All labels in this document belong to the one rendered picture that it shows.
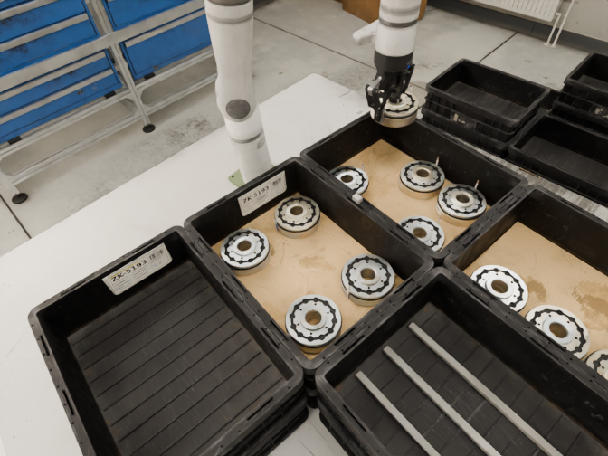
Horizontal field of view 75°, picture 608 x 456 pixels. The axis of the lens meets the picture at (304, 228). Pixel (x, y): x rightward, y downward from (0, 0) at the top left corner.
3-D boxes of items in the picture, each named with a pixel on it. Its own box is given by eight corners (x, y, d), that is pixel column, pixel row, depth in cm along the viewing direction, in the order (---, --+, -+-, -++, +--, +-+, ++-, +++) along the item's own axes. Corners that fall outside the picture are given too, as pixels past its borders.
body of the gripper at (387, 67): (397, 58, 72) (391, 103, 79) (424, 41, 75) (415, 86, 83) (365, 45, 75) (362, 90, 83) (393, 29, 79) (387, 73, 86)
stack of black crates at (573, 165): (481, 205, 180) (508, 147, 154) (513, 171, 193) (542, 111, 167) (572, 253, 161) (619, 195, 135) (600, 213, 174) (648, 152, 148)
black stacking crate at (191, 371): (62, 341, 77) (27, 314, 68) (194, 257, 88) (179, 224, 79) (153, 540, 56) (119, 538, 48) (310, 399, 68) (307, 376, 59)
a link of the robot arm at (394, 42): (378, 27, 81) (382, -5, 76) (424, 43, 76) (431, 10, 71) (349, 43, 77) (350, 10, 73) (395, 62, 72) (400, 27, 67)
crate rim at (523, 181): (527, 189, 82) (532, 180, 81) (436, 270, 71) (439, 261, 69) (385, 109, 103) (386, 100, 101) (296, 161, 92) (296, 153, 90)
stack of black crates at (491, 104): (407, 166, 199) (423, 85, 164) (441, 137, 212) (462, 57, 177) (480, 205, 180) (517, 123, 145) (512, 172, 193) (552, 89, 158)
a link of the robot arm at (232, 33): (204, 7, 71) (202, -16, 77) (219, 127, 93) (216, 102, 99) (255, 6, 73) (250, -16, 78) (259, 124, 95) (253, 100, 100)
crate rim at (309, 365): (183, 229, 81) (179, 222, 79) (296, 161, 92) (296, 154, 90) (309, 380, 60) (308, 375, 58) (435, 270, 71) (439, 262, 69)
